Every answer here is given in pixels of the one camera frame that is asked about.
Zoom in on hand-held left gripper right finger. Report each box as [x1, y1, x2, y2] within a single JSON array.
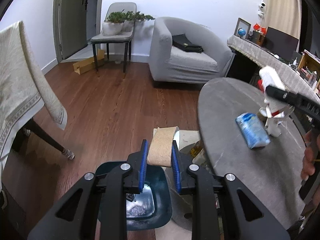
[[171, 140, 292, 240]]

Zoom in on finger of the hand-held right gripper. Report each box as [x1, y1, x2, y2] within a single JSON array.
[[265, 85, 320, 121]]

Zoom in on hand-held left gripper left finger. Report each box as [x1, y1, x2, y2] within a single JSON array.
[[27, 139, 150, 240]]

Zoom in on brown cardboard piece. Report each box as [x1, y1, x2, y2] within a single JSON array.
[[147, 126, 180, 167]]

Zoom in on dark teal trash bin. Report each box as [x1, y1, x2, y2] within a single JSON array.
[[95, 161, 173, 231]]

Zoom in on blue tissue pack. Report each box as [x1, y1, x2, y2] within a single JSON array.
[[235, 112, 271, 149]]

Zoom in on person's right hand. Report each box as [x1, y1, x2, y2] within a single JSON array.
[[301, 129, 320, 181]]

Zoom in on white dog figurine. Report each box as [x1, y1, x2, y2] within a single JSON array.
[[257, 66, 295, 138]]

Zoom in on wooden desk organizer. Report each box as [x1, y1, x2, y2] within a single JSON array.
[[299, 52, 320, 88]]

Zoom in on crumpled tissue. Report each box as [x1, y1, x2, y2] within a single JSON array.
[[127, 204, 148, 218]]

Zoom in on beige sideboard cloth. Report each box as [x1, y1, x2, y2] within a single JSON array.
[[227, 35, 320, 105]]

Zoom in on black monitor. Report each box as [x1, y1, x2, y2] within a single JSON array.
[[264, 27, 300, 60]]

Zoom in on round grey stone table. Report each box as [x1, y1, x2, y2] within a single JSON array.
[[170, 77, 320, 233]]

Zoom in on dark box with red ornament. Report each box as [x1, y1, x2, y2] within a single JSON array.
[[251, 24, 267, 47]]

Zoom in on beige curtain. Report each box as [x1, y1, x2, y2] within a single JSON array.
[[262, 0, 303, 40]]

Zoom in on dark wooden dining table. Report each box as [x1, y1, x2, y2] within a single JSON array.
[[11, 117, 75, 160]]

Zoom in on grey armchair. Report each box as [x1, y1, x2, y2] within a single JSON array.
[[149, 17, 235, 84]]

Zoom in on black leather bag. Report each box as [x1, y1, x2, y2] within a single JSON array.
[[172, 34, 203, 53]]

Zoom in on flat cardboard box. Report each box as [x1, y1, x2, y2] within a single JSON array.
[[73, 49, 105, 75]]

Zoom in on grey dining chair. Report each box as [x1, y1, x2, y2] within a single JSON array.
[[90, 2, 137, 73]]

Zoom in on potted plant in white pot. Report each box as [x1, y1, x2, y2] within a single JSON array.
[[102, 11, 125, 36], [124, 10, 155, 30]]

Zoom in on table with beige cloth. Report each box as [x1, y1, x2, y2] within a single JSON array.
[[0, 21, 68, 160]]

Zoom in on grey door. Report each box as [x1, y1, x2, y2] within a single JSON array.
[[53, 0, 105, 63]]

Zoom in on grey picture frame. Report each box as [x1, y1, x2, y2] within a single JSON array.
[[234, 18, 252, 39]]

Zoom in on white security camera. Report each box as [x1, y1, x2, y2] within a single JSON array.
[[257, 2, 267, 18]]

